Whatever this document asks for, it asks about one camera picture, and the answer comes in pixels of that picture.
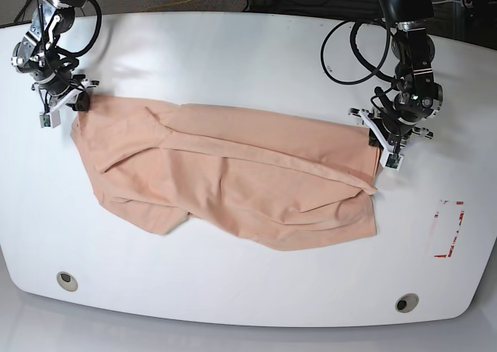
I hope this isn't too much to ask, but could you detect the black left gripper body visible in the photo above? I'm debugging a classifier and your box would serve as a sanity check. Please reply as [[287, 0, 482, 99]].
[[378, 110, 418, 145]]

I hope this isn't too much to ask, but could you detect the red tape rectangle marking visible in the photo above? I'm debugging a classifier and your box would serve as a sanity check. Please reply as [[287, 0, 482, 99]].
[[429, 200, 466, 259]]

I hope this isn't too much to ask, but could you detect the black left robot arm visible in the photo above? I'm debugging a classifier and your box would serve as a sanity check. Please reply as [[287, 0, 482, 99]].
[[320, 0, 443, 154]]

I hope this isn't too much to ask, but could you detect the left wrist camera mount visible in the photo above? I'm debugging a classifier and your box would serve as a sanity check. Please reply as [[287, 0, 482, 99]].
[[347, 106, 435, 171]]

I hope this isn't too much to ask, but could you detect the table grommet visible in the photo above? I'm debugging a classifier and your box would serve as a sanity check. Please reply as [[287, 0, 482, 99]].
[[57, 272, 78, 292], [395, 293, 419, 313]]

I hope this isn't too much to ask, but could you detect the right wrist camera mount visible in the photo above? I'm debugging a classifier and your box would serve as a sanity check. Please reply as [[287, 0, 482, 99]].
[[32, 78, 99, 128]]

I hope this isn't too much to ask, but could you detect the left table grommet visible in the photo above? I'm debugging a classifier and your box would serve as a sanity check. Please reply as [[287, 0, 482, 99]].
[[57, 272, 78, 292]]

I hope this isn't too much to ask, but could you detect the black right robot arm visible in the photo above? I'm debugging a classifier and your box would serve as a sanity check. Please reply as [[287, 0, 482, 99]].
[[11, 0, 103, 115]]

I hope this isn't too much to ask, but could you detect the peach t-shirt with emoji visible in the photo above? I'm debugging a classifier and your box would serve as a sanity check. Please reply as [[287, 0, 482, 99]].
[[71, 96, 381, 251]]

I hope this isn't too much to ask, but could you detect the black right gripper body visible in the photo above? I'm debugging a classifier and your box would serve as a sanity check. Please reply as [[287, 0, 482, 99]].
[[33, 71, 75, 97]]

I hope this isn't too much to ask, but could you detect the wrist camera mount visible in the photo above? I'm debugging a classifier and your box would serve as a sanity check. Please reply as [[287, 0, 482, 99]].
[[32, 78, 99, 128], [347, 106, 435, 171]]

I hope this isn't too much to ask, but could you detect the right table grommet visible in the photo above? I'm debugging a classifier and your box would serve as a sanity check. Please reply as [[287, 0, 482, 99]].
[[395, 293, 419, 313]]

